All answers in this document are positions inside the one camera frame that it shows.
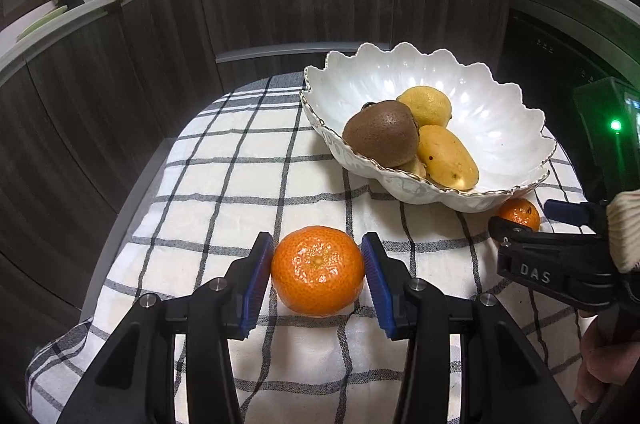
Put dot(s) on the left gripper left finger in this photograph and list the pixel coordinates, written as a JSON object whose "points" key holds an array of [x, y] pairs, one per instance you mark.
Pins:
{"points": [[225, 308]]}

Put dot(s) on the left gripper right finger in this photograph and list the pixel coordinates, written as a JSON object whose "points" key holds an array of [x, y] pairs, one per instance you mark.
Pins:
{"points": [[411, 309]]}

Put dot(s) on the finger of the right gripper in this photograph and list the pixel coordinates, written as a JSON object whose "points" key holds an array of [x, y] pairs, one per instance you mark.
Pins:
{"points": [[509, 235], [578, 214]]}

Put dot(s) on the small orange mandarin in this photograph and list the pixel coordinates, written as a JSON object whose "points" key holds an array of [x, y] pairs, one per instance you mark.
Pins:
{"points": [[520, 211]]}

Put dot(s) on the yellow mango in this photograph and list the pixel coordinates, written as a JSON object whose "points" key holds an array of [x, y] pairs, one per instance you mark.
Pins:
{"points": [[448, 163]]}

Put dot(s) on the large orange mandarin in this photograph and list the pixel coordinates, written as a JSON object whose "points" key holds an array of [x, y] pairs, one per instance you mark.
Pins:
{"points": [[317, 271]]}

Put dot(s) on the brown longan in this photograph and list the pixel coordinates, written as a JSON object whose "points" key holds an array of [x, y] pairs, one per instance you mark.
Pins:
{"points": [[415, 167]]}

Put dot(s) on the yellow lemon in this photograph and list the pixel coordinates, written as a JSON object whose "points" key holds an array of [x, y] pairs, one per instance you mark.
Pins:
{"points": [[427, 105]]}

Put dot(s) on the brown kiwi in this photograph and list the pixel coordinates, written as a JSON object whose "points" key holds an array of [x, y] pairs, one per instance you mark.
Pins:
{"points": [[385, 132]]}

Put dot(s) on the right hand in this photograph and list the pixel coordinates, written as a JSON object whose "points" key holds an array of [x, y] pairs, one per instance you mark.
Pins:
{"points": [[602, 365]]}

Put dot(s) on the white scalloped ceramic bowl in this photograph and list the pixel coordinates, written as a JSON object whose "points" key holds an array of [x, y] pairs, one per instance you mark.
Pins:
{"points": [[505, 138]]}

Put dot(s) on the green basin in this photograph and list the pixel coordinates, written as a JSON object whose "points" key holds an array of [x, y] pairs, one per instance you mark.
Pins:
{"points": [[52, 15]]}

